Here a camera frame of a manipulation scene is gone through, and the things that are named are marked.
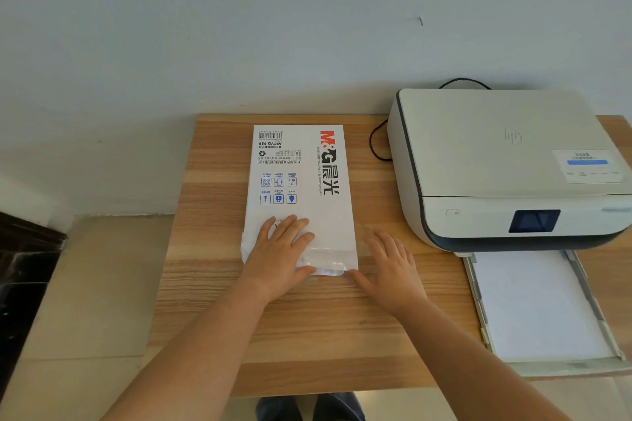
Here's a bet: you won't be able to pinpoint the person's left hand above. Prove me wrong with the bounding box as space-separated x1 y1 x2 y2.
236 214 317 306

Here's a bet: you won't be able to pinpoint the person's right hand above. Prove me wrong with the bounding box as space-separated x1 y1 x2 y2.
351 229 429 317

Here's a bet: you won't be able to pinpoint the white printed paper package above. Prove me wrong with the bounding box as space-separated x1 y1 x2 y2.
240 124 359 278

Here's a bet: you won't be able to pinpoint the white paper stack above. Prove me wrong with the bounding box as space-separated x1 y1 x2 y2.
473 250 616 362

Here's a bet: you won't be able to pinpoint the white printer tray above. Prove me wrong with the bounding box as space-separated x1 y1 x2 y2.
461 247 632 378

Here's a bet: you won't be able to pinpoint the person's left forearm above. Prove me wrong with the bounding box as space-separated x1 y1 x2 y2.
101 280 271 421

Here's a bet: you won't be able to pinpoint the person's right forearm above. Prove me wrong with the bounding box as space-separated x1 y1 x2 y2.
394 295 573 421

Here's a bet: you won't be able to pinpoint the white printer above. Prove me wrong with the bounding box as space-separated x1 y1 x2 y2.
386 87 632 258

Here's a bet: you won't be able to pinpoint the blue jeans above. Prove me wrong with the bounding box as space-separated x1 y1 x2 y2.
255 391 367 421

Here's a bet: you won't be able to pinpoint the white sticker blue stripe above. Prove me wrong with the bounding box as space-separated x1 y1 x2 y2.
551 149 624 185

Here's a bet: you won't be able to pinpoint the dark wooden furniture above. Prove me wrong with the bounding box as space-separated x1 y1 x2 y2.
0 210 68 389

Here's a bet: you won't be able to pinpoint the black cable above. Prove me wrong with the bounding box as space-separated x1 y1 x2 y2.
369 78 494 162

